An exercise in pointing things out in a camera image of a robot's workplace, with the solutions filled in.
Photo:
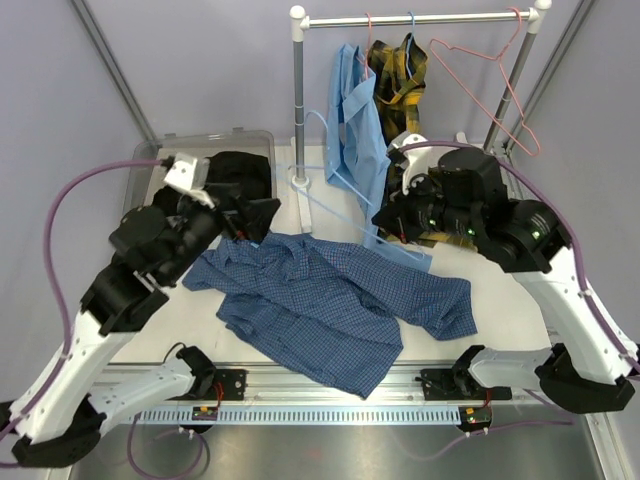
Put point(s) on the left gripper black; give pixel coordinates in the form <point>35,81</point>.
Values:
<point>254,215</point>

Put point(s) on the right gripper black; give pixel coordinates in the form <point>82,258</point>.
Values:
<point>396,214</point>

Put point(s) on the black shirt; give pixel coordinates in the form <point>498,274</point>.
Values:
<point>250,171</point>

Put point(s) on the blue hanger for checked shirt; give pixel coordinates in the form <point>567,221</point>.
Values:
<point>328,212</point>

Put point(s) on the dark blue checked shirt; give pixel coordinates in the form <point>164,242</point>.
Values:
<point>328,310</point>

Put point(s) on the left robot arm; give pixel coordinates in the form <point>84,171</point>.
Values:
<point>58,421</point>

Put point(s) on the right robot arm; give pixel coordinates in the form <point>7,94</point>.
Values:
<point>591,368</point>

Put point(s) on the light blue shirt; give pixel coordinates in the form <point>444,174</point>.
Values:
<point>356,159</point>

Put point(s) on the yellow plaid shirt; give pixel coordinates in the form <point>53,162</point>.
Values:
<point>397,98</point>

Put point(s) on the blue hanger for plaid shirt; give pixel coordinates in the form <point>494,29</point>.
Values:
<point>409,44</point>

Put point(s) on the metal clothes rack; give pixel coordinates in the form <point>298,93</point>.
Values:
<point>530,19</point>

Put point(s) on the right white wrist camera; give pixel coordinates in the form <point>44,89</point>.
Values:
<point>414,161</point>

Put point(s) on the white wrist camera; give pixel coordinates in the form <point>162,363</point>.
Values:
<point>187,175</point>
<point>414,161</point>

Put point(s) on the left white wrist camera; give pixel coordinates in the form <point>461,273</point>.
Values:
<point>187,175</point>

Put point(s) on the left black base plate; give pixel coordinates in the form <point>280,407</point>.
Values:
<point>230,382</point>

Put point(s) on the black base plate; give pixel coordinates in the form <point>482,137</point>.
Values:
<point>230,382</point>
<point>446,384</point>

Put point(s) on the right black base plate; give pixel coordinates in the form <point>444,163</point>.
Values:
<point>446,384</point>

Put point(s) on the aluminium mounting rail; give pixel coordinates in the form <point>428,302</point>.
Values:
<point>271,384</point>

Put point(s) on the slotted cable duct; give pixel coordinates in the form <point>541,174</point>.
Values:
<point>302,415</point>

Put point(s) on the left aluminium frame post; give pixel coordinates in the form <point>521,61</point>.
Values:
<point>107,57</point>

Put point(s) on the aluminium frame post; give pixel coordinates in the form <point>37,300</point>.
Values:
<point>575,23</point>
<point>107,57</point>

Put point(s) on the right aluminium frame post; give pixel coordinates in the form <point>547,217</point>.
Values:
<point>575,23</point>

